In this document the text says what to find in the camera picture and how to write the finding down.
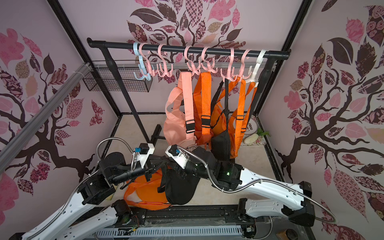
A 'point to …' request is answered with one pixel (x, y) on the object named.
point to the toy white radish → (252, 138)
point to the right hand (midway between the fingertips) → (169, 160)
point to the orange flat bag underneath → (144, 195)
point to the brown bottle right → (288, 234)
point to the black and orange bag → (179, 189)
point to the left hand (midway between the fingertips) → (165, 162)
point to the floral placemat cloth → (261, 141)
